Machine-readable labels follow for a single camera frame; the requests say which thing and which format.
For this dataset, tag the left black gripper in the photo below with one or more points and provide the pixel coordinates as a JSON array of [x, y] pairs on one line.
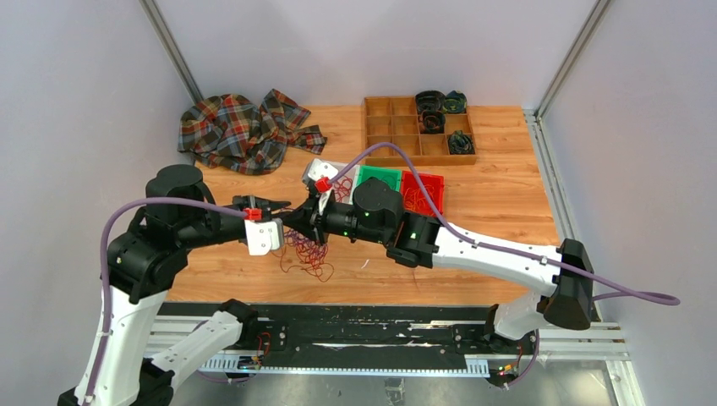
[[250, 202]]

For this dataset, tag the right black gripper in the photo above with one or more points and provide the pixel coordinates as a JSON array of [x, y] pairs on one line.
[[309, 218]]

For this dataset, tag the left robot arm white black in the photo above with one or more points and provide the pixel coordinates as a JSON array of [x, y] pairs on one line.
[[177, 215]]

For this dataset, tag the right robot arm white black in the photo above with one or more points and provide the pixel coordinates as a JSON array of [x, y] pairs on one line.
[[558, 278]]

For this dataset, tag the white plastic bin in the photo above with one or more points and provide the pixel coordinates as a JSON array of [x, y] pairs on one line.
[[344, 187]]

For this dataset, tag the plaid cloth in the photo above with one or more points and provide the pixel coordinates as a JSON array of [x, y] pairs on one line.
[[232, 132]]

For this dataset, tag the green plastic bin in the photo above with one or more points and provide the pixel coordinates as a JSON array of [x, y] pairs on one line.
[[392, 177]]

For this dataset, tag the red plastic bin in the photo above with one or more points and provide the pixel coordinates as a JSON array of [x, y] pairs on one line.
[[413, 197]]

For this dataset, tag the wooden compartment tray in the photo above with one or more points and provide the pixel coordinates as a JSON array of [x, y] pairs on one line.
[[395, 119]]

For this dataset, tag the black rolled belt middle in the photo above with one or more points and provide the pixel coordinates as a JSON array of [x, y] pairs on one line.
[[432, 122]]

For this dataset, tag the black rolled belt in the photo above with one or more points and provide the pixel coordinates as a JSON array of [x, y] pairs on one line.
[[432, 122], [432, 101]]

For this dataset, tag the green rolled belt lower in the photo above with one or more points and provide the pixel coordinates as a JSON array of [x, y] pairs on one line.
[[460, 143]]

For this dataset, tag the black rolled belt top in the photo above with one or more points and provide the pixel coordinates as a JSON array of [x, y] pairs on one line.
[[432, 101]]

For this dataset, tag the blue green rolled belt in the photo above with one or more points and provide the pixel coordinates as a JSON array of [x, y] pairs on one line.
[[455, 102]]

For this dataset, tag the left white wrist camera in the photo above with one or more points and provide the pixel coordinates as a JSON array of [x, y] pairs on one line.
[[264, 237]]

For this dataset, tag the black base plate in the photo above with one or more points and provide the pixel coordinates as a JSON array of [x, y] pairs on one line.
[[375, 337]]

